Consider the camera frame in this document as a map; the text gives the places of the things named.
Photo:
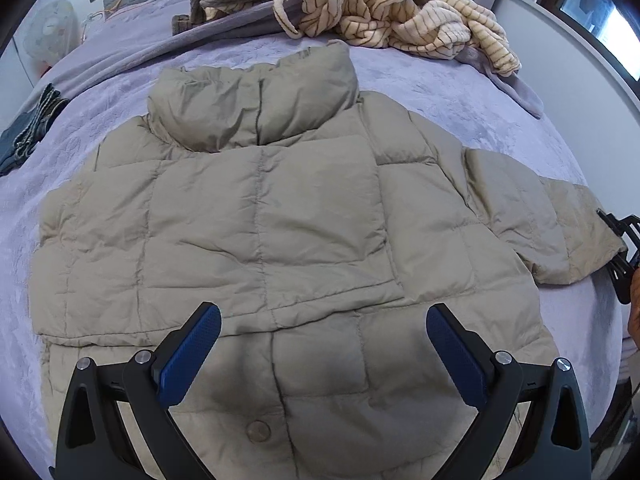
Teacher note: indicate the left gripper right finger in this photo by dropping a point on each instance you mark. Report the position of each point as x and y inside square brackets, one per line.
[484, 383]

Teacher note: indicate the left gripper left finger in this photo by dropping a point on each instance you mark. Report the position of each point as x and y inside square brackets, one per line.
[154, 386]

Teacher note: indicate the beige puffer jacket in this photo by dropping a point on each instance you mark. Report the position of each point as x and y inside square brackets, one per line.
[323, 221]

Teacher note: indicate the person's right hand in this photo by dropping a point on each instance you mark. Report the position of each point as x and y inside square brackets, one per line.
[634, 315]

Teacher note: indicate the grey lilac fleece cloth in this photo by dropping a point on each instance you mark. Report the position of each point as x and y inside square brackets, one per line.
[512, 85]

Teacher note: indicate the dark framed window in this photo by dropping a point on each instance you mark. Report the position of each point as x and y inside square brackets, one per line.
[610, 26]

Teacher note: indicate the folded blue jeans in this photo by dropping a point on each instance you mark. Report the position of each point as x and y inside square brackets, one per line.
[20, 139]

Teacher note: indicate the cream striped fleece garment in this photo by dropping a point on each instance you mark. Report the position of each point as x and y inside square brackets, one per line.
[427, 28]

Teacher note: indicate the white covered fan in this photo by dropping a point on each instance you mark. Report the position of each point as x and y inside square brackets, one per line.
[53, 33]

